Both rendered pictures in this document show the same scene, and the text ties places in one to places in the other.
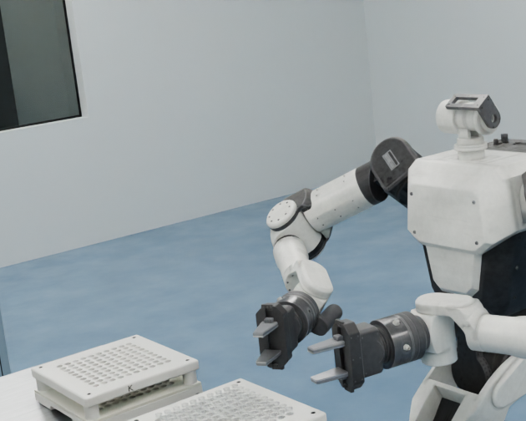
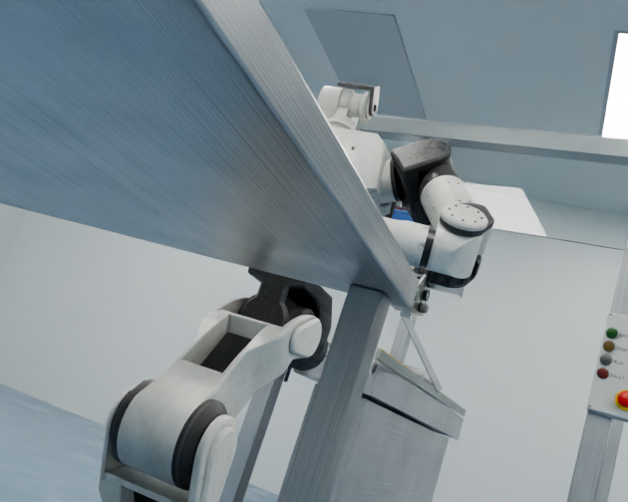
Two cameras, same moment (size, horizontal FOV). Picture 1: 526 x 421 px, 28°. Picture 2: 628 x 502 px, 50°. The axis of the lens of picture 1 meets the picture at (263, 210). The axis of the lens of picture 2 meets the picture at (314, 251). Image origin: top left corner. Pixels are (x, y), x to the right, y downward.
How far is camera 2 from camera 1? 1.29 m
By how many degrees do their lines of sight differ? 41
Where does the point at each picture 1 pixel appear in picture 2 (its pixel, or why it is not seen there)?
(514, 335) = (408, 228)
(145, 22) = not seen: outside the picture
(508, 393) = (301, 341)
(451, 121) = (337, 97)
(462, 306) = not seen: hidden behind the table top
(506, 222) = (372, 176)
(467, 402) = (271, 329)
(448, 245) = not seen: hidden behind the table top
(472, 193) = (354, 140)
